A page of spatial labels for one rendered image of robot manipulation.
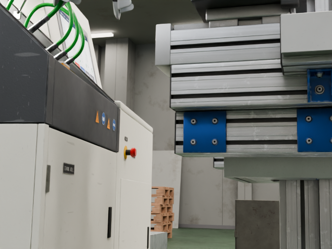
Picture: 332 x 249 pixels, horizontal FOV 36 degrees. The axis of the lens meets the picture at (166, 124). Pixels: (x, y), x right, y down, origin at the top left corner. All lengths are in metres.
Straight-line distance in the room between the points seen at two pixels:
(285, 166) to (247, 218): 2.57
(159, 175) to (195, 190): 0.90
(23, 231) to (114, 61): 11.05
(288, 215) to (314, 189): 0.09
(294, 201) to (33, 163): 0.60
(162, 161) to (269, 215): 8.10
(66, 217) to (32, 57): 0.40
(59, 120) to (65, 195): 0.19
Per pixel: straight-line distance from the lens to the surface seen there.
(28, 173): 1.16
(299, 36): 0.90
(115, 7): 1.67
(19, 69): 1.20
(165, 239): 4.12
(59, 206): 1.25
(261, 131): 1.04
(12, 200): 1.17
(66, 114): 1.28
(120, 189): 1.85
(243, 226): 3.68
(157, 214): 7.88
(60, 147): 1.24
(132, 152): 1.89
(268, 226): 3.67
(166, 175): 11.54
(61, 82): 1.25
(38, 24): 1.57
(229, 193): 11.53
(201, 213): 11.65
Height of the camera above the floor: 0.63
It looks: 8 degrees up
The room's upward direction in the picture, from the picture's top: 1 degrees clockwise
